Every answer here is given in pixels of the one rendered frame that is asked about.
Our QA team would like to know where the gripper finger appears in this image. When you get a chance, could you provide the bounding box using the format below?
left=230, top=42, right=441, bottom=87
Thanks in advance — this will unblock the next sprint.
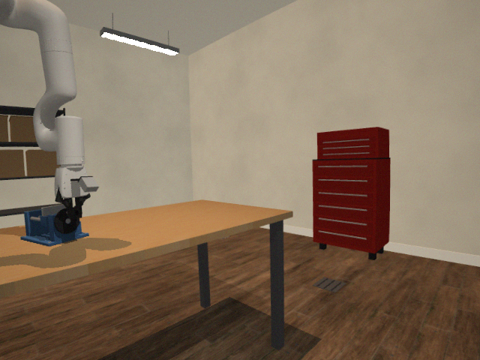
left=74, top=193, right=91, bottom=218
left=55, top=187, right=76, bottom=219

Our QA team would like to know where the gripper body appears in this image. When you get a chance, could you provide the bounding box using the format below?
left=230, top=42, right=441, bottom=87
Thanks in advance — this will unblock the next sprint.
left=55, top=166, right=89, bottom=199

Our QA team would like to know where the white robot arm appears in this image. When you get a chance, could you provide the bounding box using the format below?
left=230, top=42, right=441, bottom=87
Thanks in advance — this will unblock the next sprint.
left=0, top=0, right=85, bottom=167

